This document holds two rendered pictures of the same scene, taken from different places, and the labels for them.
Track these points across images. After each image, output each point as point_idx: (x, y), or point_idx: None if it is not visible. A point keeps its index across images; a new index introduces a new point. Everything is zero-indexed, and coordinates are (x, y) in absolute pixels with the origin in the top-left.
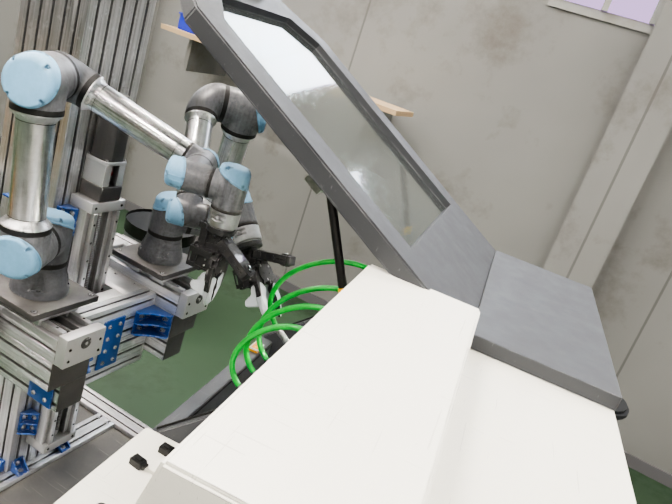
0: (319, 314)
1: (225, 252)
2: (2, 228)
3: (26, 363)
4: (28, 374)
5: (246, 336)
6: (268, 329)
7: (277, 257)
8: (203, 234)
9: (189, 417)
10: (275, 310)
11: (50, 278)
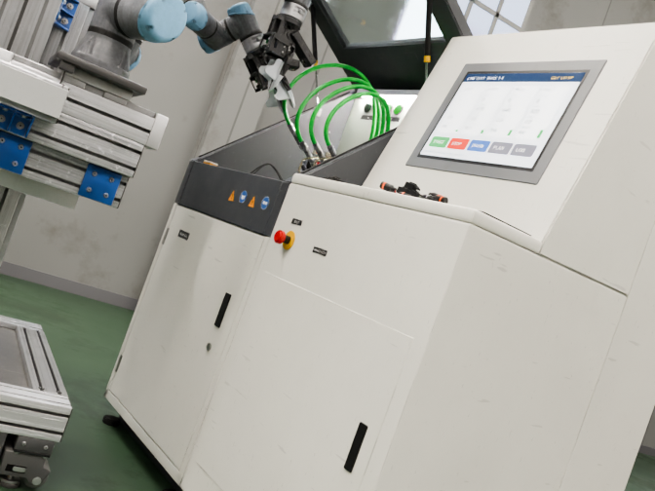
0: (530, 31)
1: (300, 41)
2: None
3: (104, 149)
4: (106, 162)
5: (339, 102)
6: (357, 95)
7: (291, 60)
8: (281, 25)
9: (322, 163)
10: (336, 90)
11: (129, 58)
